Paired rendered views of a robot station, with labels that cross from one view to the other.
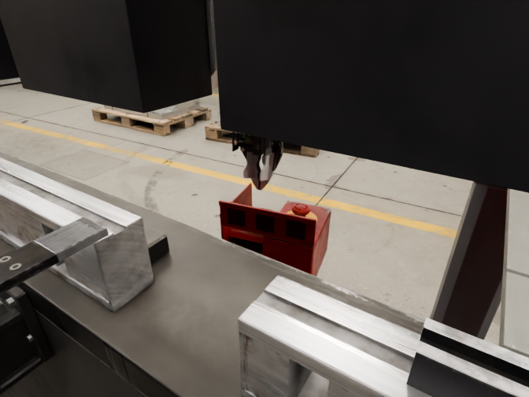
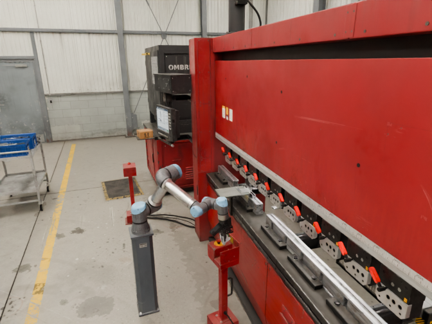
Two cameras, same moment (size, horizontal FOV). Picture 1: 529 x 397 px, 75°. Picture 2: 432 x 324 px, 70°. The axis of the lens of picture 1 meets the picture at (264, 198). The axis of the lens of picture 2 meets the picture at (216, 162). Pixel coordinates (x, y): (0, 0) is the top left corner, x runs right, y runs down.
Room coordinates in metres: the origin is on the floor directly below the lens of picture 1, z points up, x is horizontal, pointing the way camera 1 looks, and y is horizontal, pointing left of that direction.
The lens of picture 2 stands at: (2.18, 1.22, 2.08)
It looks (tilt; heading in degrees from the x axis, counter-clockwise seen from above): 18 degrees down; 220
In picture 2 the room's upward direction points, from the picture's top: 1 degrees counter-clockwise
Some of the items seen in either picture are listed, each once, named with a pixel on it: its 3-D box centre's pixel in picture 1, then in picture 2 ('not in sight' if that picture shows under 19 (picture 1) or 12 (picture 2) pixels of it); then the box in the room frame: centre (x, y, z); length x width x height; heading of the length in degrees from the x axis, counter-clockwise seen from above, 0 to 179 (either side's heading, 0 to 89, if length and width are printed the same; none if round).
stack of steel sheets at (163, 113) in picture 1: (150, 105); not in sight; (4.21, 1.37, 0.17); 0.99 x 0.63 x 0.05; 59
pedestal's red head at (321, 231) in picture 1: (278, 228); (223, 249); (0.64, -0.03, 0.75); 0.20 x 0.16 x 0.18; 68
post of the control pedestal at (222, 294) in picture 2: not in sight; (223, 289); (0.64, -0.03, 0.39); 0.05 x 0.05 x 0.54; 68
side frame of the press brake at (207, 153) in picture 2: not in sight; (229, 144); (-0.60, -0.93, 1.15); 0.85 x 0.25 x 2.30; 147
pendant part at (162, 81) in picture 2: not in sight; (173, 111); (-0.25, -1.49, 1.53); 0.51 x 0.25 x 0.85; 71
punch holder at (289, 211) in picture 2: not in sight; (295, 205); (0.50, 0.44, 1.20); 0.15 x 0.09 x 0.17; 57
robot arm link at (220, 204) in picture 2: not in sight; (222, 206); (0.69, 0.00, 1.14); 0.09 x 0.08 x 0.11; 95
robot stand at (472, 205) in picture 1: (472, 279); (144, 270); (0.89, -0.69, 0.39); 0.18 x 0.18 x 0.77; 61
